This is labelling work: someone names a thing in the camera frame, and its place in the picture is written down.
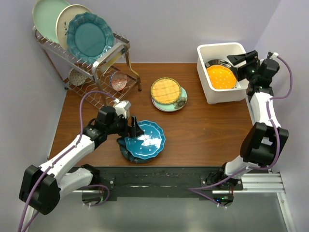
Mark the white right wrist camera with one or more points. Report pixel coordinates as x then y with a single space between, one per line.
272 55

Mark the black rimmed cream plate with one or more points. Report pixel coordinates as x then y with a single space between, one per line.
218 62

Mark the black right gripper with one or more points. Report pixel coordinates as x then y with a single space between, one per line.
236 60

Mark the red patterned small bowl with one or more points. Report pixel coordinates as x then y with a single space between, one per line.
118 80

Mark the dark teal round plate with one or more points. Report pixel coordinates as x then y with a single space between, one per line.
129 157

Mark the yellow woven pattern plate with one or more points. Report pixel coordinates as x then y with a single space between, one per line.
165 90

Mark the dark blue square plate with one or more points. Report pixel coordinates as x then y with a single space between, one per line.
122 145

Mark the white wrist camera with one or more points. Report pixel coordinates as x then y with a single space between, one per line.
122 108
272 55

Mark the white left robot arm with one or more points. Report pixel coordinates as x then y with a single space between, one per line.
42 187

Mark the mint green large plate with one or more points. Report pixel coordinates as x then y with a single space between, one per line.
45 14

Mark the metal dish rack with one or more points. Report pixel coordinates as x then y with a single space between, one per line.
97 74

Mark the teal scalloped large plate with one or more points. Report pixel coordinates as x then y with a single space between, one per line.
89 37

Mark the teal dotted scalloped plate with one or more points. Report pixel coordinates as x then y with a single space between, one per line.
149 144

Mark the mint floral plate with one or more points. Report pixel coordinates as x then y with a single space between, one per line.
179 104

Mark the white plastic bin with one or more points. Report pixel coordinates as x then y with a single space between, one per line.
219 51

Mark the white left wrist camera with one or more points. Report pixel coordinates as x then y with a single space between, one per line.
122 108

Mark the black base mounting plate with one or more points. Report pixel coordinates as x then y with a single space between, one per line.
164 182

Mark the cream floral large plate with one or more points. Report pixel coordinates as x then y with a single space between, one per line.
62 22

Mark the white patterned small bowl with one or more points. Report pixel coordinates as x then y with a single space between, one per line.
76 78

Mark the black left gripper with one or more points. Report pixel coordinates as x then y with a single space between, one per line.
133 131

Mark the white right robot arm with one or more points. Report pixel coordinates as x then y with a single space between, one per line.
263 144

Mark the orange dotted scalloped plate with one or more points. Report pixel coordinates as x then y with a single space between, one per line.
221 77

